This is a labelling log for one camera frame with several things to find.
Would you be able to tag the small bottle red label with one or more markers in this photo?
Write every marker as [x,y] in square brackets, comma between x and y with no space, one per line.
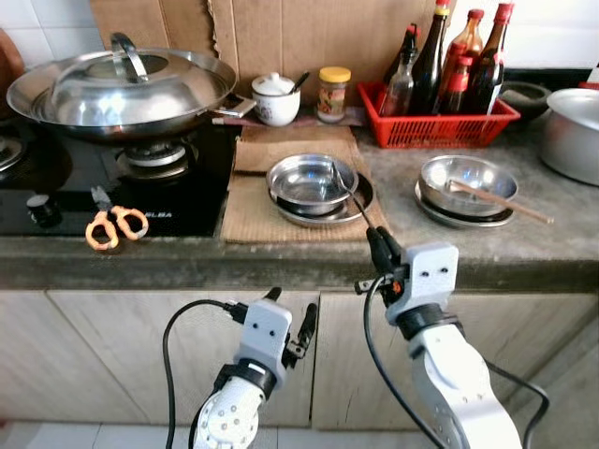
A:
[457,94]

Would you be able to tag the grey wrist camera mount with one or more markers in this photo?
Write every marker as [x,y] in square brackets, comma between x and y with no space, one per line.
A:
[264,332]
[426,276]

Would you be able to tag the clear glass bottle black cap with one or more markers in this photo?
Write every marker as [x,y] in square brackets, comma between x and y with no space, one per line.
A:
[399,94]

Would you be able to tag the steel wok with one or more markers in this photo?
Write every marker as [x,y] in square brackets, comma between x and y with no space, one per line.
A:
[56,117]

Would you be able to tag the light wood cabinet door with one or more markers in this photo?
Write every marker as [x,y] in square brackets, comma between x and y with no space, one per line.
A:
[140,337]
[37,365]
[524,327]

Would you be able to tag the large dark bottle red cap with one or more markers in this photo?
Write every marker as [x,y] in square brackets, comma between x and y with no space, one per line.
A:
[489,79]

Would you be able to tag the black bowl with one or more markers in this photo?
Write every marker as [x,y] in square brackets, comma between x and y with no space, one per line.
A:
[524,94]

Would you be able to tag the steel wok lid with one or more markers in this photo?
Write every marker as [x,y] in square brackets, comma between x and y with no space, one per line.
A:
[140,89]

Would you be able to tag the stainless steel bowl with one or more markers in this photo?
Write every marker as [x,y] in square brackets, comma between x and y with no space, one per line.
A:
[487,178]
[299,187]

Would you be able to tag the white ceramic lidded pot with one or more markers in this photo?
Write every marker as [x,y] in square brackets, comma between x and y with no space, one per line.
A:
[276,108]

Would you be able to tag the large woven straw mat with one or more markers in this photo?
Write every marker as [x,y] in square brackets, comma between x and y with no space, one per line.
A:
[248,220]

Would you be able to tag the red plastic basket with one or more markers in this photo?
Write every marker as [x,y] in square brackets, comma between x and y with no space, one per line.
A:
[440,131]

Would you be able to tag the glass jar yellow lid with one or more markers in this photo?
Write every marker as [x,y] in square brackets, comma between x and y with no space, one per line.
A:
[332,98]

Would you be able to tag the small woven straw mat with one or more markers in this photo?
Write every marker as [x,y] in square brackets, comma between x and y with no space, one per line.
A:
[281,150]

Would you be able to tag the wooden chopstick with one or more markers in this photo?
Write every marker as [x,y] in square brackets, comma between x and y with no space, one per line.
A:
[487,194]
[515,208]

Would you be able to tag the stainless steel deep plate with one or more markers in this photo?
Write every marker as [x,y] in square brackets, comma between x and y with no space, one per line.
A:
[318,221]
[449,221]

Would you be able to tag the black glass gas stove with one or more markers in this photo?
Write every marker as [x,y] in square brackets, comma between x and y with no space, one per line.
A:
[187,201]

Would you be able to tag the thin steel spoon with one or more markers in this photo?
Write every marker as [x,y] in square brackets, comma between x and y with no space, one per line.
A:
[351,195]

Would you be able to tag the black spoon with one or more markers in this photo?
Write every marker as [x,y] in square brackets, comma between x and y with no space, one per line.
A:
[299,82]

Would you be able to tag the black stove knob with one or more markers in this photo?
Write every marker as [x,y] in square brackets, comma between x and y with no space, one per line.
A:
[42,210]

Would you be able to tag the brown cardboard sheet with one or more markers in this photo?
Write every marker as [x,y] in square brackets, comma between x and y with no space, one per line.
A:
[159,23]
[309,33]

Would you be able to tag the tall dark bottle yellow cap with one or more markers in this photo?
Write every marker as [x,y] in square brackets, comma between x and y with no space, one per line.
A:
[430,65]

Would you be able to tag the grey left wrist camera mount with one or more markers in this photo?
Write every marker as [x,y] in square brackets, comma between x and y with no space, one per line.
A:
[264,332]

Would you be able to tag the brown bottle red cap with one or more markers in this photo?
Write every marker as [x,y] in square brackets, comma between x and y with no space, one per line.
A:
[465,47]

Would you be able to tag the brown round pot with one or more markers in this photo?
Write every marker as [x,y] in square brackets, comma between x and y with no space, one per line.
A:
[7,61]

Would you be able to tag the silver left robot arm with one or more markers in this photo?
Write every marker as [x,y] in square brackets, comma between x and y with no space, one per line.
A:
[229,421]

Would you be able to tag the large steel pot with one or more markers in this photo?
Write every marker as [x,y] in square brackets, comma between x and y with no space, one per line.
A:
[571,140]

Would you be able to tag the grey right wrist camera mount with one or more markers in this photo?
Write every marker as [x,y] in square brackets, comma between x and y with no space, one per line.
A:
[426,276]

